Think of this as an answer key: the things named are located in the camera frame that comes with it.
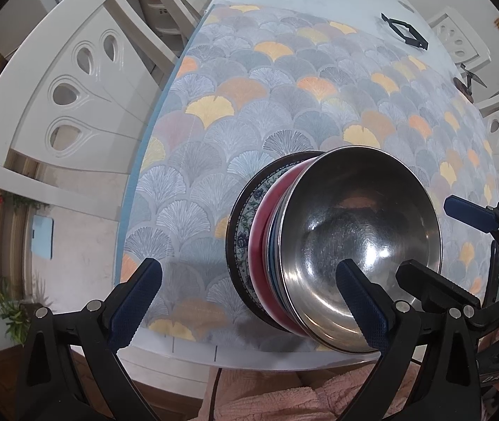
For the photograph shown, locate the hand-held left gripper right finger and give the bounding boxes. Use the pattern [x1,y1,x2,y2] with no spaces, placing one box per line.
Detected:
[336,260,482,421]

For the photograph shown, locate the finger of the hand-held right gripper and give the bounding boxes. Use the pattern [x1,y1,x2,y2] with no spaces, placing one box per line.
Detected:
[444,195,499,255]
[395,261,482,316]

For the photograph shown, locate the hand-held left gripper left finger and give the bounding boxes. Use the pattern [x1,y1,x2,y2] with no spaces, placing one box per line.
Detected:
[14,258,163,421]

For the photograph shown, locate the large steel bowl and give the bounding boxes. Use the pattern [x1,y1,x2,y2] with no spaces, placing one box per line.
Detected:
[278,146,443,355]

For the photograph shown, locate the pink dotted bowl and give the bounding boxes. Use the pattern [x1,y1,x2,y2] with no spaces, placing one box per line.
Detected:
[249,158,324,336]

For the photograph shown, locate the light blue floor scale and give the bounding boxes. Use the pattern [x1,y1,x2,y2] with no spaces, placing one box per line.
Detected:
[31,215,54,259]

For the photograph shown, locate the green potted plant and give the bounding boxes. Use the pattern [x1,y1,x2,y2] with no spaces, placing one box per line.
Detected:
[0,272,52,345]

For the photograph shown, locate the pink fuzzy clothing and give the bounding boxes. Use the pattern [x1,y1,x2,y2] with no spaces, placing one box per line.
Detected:
[208,362,412,421]

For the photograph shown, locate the small stand with brown base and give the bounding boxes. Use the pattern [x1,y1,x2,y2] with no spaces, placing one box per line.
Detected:
[453,64,486,97]

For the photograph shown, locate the fan-patterned tablecloth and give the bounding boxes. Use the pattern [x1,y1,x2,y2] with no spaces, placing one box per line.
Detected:
[120,4,499,352]

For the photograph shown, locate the black folding frame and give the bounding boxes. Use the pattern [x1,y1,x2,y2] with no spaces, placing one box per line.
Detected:
[381,13,429,51]

